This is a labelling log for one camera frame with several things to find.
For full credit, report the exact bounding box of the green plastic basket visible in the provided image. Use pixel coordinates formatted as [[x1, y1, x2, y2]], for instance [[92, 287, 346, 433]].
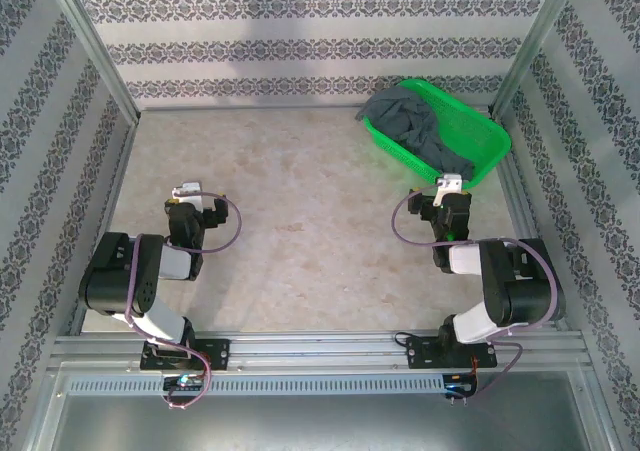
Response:
[[361, 76, 513, 190]]

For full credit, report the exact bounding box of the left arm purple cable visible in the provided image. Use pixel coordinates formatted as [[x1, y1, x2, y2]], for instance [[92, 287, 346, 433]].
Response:
[[123, 189, 244, 412]]

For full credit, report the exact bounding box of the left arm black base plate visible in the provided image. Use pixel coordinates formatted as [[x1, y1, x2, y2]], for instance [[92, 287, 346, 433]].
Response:
[[139, 338, 233, 372]]

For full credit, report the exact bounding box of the aluminium frame post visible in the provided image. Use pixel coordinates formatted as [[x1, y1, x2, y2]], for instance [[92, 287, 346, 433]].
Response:
[[488, 0, 587, 118], [43, 0, 142, 128]]

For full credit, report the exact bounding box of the grey metal panel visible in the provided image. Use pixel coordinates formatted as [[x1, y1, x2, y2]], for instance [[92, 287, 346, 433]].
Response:
[[27, 363, 616, 451]]

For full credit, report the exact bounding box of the grey t-shirt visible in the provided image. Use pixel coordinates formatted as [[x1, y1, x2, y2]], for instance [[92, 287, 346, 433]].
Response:
[[354, 87, 477, 183]]

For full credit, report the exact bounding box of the aluminium mounting rail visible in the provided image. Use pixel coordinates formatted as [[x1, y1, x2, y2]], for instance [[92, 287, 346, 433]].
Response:
[[48, 331, 587, 373]]

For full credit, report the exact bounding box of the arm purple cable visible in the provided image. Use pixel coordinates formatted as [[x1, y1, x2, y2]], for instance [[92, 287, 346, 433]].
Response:
[[123, 189, 244, 412], [391, 184, 562, 408]]

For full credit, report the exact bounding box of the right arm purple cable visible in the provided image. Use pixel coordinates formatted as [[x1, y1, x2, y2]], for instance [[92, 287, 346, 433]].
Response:
[[391, 184, 562, 408]]

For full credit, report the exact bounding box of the slotted grey cable duct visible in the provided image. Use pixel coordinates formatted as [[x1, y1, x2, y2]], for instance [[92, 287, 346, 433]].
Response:
[[66, 372, 447, 398]]

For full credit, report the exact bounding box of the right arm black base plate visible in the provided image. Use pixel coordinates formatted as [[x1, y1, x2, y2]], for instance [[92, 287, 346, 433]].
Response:
[[405, 334, 499, 371]]

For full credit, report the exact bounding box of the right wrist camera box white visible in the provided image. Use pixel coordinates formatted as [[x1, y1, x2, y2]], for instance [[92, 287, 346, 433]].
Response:
[[432, 172, 463, 208]]

